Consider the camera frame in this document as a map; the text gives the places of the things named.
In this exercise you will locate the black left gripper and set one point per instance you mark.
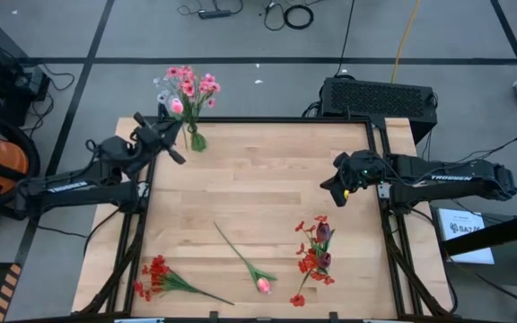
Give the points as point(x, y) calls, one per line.
point(153, 134)

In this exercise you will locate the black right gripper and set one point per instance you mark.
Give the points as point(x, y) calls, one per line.
point(361, 170)

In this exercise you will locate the pale white flower bunch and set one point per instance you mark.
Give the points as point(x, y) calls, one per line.
point(162, 96)

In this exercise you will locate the pink flower bunch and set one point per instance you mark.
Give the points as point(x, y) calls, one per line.
point(189, 87)

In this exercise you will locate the red flower sprig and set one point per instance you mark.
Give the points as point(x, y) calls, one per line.
point(310, 262)

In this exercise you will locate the red flower bunch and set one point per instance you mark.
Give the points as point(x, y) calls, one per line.
point(160, 269)

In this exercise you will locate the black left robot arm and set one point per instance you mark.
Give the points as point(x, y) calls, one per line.
point(83, 190)

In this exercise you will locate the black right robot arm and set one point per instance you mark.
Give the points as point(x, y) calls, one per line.
point(456, 179)

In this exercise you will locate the green glass vase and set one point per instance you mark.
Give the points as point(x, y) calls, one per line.
point(198, 142)

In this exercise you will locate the black perforated computer case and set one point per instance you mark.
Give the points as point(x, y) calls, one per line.
point(375, 101)

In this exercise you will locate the black power strip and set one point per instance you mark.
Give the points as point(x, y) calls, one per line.
point(213, 14)

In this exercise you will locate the white printed booklet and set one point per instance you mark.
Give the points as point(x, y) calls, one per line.
point(465, 229)

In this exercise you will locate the black metal stand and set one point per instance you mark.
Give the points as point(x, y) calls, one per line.
point(496, 233)

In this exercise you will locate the orange black vacuum cleaner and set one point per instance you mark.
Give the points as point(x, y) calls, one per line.
point(2, 157)

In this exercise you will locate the black metal table frame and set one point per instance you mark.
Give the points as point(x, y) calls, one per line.
point(263, 120)

